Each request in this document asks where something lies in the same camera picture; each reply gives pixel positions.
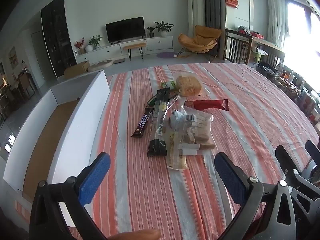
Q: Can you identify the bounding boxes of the small clear candy packet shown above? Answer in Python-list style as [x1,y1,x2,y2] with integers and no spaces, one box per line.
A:
[168,94,181,109]

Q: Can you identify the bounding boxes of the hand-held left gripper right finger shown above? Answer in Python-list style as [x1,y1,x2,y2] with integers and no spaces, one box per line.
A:
[214,152,295,240]

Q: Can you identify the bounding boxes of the white standing air conditioner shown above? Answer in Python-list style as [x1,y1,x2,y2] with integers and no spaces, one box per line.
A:
[187,0,206,34]

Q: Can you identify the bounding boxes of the green plant in white pot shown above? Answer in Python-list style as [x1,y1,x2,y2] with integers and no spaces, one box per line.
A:
[89,35,103,48]

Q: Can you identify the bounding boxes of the red flowers in vase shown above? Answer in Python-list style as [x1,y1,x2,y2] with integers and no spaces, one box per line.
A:
[74,37,85,54]

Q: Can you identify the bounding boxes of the large leafy potted plant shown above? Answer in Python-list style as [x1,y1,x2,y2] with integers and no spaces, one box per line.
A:
[154,21,175,37]

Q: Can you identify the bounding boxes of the grey curtain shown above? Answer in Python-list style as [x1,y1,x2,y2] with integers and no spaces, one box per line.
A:
[200,0,225,30]

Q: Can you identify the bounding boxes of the red snack packet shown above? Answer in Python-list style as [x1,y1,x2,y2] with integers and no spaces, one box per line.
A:
[184,99,229,111]

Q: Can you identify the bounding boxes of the white television cabinet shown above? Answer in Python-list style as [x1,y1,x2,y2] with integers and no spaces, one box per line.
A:
[75,36,174,64]

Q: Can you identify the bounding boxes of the beige floor pad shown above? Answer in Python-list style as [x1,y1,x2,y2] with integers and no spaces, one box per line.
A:
[87,59,113,72]

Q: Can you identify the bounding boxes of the wooden bench with metal legs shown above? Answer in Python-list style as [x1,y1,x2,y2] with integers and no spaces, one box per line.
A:
[123,42,147,61]

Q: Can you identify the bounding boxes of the orange lounge chair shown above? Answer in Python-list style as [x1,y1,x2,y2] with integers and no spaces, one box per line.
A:
[178,25,222,55]

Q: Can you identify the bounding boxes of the long clear black-ended packet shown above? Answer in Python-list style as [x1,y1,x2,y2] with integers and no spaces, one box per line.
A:
[147,89,170,157]

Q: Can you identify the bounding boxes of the brown chocolate bar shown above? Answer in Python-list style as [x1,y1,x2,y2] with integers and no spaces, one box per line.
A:
[130,107,153,138]

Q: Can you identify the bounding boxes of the black display cabinet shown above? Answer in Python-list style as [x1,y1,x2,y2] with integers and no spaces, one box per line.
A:
[41,0,77,78]

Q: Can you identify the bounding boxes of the dark wooden slatted chair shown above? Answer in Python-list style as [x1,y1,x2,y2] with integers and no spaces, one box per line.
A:
[224,29,253,64]

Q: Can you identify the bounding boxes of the orange grey striped tablecloth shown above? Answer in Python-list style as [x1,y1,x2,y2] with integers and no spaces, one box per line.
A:
[15,62,320,240]

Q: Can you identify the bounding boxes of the clear bag of bread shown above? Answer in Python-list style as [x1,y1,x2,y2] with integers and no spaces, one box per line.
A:
[175,75,203,97]

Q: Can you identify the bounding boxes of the clear packet of cream cake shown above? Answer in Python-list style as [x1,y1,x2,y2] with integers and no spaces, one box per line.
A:
[167,132,189,170]

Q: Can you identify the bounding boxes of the person's left hand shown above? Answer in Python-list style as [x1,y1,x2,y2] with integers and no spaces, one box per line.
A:
[107,229,162,240]

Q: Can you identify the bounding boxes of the framed wall picture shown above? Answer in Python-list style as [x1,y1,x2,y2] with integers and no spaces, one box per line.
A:
[9,47,18,68]

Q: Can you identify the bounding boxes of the black flat television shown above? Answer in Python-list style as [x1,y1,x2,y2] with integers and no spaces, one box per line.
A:
[105,17,146,43]

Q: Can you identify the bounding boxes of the wooden side table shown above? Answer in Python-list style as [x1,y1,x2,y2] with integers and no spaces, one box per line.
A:
[250,36,285,65]

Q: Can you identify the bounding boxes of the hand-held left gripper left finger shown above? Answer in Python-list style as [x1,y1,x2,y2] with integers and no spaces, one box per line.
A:
[29,152,112,240]

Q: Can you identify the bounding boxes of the white printed snack packet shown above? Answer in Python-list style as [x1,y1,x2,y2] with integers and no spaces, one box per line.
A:
[167,109,187,132]

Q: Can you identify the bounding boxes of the brown cardboard box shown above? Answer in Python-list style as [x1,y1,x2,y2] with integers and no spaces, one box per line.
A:
[64,60,90,79]

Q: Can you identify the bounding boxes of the white sheer curtain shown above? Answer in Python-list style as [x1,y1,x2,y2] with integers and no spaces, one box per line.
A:
[266,0,288,48]

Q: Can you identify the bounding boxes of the white cardboard storage box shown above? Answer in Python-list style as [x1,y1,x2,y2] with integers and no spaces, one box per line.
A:
[2,69,111,203]

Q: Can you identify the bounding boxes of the light green stool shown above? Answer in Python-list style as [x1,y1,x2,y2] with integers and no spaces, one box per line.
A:
[251,50,267,63]

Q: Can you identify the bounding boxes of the row of cluttered goods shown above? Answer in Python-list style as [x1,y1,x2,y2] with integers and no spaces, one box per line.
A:
[255,62,320,130]

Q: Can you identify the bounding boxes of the clear bag of wafers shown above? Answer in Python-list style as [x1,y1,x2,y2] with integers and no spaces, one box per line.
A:
[172,106,216,155]

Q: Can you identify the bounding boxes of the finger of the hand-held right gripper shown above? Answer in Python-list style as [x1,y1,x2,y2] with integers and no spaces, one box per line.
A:
[275,145,315,200]
[305,140,320,163]

